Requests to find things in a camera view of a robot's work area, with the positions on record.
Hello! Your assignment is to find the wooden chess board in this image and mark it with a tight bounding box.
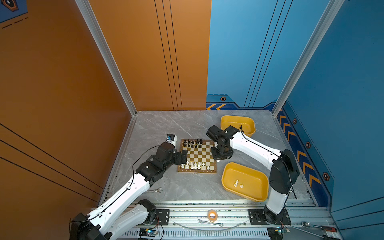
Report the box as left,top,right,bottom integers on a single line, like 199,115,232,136
177,139,218,174

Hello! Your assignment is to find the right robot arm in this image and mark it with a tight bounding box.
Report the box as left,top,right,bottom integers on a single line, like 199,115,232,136
207,125,300,225

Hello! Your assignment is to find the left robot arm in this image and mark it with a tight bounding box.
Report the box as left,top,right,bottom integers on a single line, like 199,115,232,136
70,142,188,240

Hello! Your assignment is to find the green circuit board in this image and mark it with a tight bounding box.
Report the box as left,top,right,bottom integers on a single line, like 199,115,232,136
138,229,159,240

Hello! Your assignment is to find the silver wrench on table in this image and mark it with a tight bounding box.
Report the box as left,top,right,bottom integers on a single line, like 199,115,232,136
146,188,163,193

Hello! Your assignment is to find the far yellow tray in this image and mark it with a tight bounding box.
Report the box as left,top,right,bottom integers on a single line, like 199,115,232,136
221,115,256,138

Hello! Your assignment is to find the yellow tray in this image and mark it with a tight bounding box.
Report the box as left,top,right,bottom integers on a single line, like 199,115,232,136
221,115,256,138
222,163,269,202

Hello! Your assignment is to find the near yellow tray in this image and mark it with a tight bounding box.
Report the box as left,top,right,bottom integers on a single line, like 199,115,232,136
222,163,269,202

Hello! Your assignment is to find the orange tape roll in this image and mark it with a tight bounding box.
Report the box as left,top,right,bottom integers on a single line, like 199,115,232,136
208,210,218,223

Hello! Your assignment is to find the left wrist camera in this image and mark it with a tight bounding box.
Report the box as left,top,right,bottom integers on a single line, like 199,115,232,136
166,134,177,149

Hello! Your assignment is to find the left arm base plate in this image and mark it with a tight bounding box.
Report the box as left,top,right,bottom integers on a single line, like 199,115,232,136
151,209,170,226

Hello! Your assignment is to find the silver wrench on rail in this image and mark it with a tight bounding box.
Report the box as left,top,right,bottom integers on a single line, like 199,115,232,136
198,219,224,227

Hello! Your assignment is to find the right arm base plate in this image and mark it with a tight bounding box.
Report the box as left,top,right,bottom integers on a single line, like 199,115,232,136
248,208,292,225

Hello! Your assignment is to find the red handled ratchet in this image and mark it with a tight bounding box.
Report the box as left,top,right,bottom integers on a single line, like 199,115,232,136
302,221,338,233

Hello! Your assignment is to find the aluminium corner post left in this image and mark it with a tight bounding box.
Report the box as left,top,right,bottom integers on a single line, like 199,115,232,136
75,0,137,117

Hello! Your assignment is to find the aluminium corner post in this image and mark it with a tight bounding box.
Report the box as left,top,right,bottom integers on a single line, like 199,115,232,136
272,0,345,117
75,0,137,117

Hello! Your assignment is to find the aluminium corner post right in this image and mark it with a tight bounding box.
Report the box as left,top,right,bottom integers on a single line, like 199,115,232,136
272,0,345,117

